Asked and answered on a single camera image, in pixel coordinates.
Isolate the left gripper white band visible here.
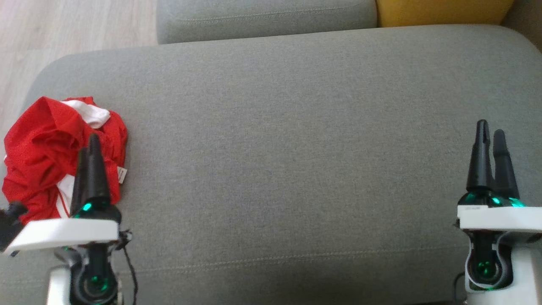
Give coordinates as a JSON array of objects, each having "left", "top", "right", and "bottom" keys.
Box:
[{"left": 2, "top": 133, "right": 123, "bottom": 255}]

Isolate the yellow cushion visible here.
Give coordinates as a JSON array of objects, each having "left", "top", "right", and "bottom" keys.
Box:
[{"left": 376, "top": 0, "right": 515, "bottom": 28}]

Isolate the grey sofa back cushion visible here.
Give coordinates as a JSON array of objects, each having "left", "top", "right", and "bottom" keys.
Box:
[{"left": 157, "top": 0, "right": 378, "bottom": 45}]

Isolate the grey sofa armrest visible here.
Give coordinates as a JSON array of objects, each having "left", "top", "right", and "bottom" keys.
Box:
[{"left": 501, "top": 0, "right": 542, "bottom": 52}]

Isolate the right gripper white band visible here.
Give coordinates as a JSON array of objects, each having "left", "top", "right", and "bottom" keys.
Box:
[{"left": 457, "top": 119, "right": 542, "bottom": 233}]

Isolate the grey sofa seat cushion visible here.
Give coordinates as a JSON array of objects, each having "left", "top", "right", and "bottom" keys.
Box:
[{"left": 0, "top": 24, "right": 542, "bottom": 305}]

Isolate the red Bulls 23 jersey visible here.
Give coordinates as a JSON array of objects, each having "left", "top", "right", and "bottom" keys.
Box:
[{"left": 2, "top": 97, "right": 128, "bottom": 212}]

